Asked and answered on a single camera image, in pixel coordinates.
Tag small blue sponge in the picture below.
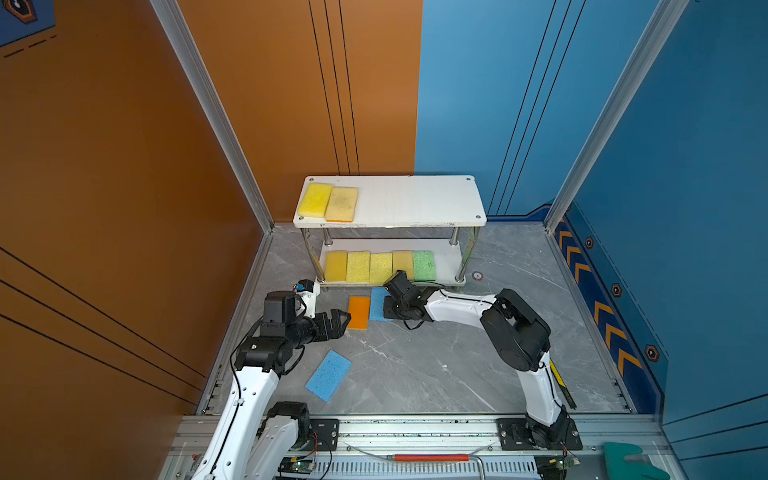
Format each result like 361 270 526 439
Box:
369 287 388 321

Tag orange sponge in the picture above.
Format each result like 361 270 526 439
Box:
347 296 371 330

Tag green sponge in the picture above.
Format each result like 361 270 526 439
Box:
412 250 437 282

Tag dark yellow sponge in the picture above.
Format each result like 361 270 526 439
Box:
392 251 415 281

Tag light yellow sponge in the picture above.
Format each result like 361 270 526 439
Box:
346 251 371 284
369 252 393 285

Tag thick yellow sponge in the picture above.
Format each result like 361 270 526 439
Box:
325 251 348 283

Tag white two-tier shelf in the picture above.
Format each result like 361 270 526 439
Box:
293 175 487 286

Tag tan yellow sponge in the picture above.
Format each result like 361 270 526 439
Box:
325 187 359 223

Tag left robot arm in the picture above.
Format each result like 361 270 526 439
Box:
193 290 352 479

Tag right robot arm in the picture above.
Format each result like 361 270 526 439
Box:
383 270 583 451

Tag large blue sponge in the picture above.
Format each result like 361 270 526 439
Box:
305 351 352 402

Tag left circuit board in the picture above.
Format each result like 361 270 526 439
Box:
277 457 316 478

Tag circuit board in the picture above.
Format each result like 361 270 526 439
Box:
547 456 581 477
277 457 316 478

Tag yellow black caliper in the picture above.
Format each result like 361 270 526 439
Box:
550 361 577 410

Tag right circuit board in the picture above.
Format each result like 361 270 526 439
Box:
547 456 581 477

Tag green glove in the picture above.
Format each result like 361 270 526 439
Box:
603 442 671 480

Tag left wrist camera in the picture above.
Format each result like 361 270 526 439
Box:
294 279 321 319

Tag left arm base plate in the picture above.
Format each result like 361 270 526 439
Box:
297 417 340 452

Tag red handled tool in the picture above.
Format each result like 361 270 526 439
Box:
387 454 471 463

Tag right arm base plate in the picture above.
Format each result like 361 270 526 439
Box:
496 417 583 451

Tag left aluminium frame post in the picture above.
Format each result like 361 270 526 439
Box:
148 0 276 232

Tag aluminium frame post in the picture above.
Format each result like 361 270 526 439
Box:
148 0 276 232
543 0 689 233

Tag right aluminium frame post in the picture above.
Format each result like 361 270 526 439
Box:
543 0 689 233

